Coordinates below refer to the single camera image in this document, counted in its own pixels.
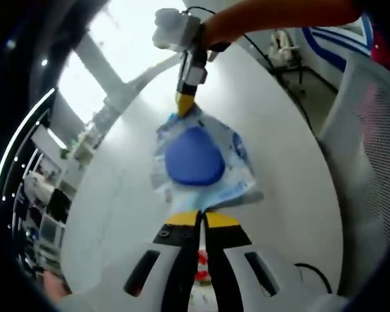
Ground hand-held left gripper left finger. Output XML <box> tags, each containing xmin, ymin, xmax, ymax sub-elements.
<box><xmin>60</xmin><ymin>209</ymin><xmax>204</xmax><ymax>312</ymax></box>

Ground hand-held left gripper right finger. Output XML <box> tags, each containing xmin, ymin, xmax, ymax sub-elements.
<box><xmin>203</xmin><ymin>210</ymin><xmax>345</xmax><ymax>312</ymax></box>

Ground clear bottle with red label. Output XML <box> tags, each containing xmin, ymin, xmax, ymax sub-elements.
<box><xmin>194</xmin><ymin>249</ymin><xmax>213</xmax><ymax>309</ymax></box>

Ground blue pouch with blue sponge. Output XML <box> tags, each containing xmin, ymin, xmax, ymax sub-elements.
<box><xmin>149</xmin><ymin>105</ymin><xmax>265</xmax><ymax>212</ymax></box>

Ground person's left hand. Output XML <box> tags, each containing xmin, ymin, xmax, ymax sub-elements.
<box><xmin>44</xmin><ymin>269</ymin><xmax>73</xmax><ymax>306</ymax></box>

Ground white mesh chair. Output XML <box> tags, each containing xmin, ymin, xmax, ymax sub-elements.
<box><xmin>315</xmin><ymin>51</ymin><xmax>390</xmax><ymax>296</ymax></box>

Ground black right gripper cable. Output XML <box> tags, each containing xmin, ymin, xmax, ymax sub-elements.
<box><xmin>181</xmin><ymin>6</ymin><xmax>316</xmax><ymax>131</ymax></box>

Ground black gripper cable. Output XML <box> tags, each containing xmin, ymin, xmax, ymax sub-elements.
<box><xmin>181</xmin><ymin>6</ymin><xmax>316</xmax><ymax>131</ymax></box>
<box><xmin>294</xmin><ymin>262</ymin><xmax>333</xmax><ymax>294</ymax></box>

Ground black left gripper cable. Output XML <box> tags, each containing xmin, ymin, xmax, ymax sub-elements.
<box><xmin>294</xmin><ymin>262</ymin><xmax>333</xmax><ymax>294</ymax></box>

